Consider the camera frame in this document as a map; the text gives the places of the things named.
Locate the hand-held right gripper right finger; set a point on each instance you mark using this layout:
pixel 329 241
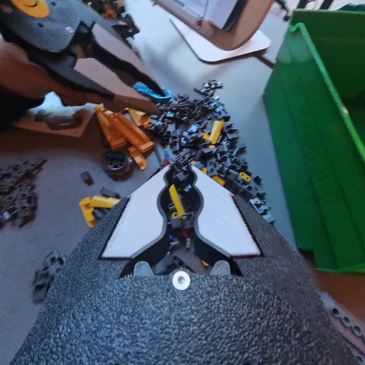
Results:
pixel 228 222

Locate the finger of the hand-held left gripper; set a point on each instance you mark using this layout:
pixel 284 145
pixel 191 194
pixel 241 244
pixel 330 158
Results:
pixel 105 85
pixel 111 45

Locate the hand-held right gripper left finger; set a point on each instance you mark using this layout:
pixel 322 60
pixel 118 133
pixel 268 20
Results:
pixel 134 228

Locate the yellow grey brick toy vehicle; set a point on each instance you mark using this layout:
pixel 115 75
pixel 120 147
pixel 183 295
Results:
pixel 122 25

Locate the yellow brick beam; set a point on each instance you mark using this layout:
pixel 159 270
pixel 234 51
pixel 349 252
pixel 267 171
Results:
pixel 177 202

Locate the pile of grey brick parts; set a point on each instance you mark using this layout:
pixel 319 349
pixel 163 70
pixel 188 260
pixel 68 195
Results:
pixel 228 159

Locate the grey desk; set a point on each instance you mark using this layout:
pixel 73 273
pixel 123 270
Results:
pixel 57 239

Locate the person's left hand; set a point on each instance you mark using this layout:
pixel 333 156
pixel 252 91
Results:
pixel 23 74

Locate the yellow pointed brick piece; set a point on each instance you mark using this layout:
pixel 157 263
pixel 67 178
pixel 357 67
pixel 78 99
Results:
pixel 105 201

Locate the blue brick separator tool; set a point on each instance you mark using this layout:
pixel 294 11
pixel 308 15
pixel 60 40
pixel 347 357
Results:
pixel 154 91

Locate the yellow brick panel assembly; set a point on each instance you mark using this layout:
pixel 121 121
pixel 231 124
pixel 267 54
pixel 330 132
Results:
pixel 125 131

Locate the white instruction booklet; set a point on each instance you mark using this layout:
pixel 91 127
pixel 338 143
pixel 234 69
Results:
pixel 80 128

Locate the dark grey brick cluster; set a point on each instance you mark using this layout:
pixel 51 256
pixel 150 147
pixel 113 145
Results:
pixel 48 274

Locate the green plastic bin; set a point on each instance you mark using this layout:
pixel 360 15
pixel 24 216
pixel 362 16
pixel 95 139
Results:
pixel 319 171

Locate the printed instruction sheet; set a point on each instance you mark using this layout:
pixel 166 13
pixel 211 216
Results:
pixel 217 11

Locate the wooden document stand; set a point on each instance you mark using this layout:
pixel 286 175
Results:
pixel 228 48

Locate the heap of black track links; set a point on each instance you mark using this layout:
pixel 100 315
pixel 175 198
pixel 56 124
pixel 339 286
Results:
pixel 20 194

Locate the grey brick hub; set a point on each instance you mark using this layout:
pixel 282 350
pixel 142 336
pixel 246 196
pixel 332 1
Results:
pixel 348 325

